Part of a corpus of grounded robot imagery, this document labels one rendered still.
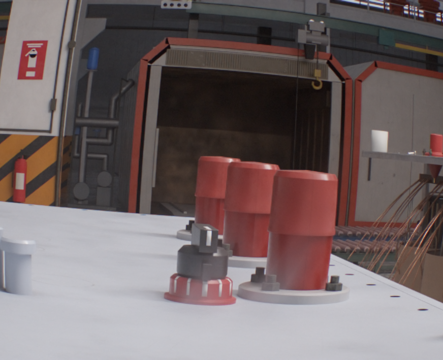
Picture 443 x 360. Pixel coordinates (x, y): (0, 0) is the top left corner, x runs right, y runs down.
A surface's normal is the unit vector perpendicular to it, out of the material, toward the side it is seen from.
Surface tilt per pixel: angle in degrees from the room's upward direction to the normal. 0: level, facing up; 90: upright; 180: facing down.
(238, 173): 89
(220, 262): 90
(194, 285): 88
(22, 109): 90
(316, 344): 0
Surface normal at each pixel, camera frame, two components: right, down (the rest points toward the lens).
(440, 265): -0.77, -0.04
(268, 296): -0.48, 0.00
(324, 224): 0.54, 0.04
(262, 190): 0.27, 0.03
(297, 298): -0.02, 0.03
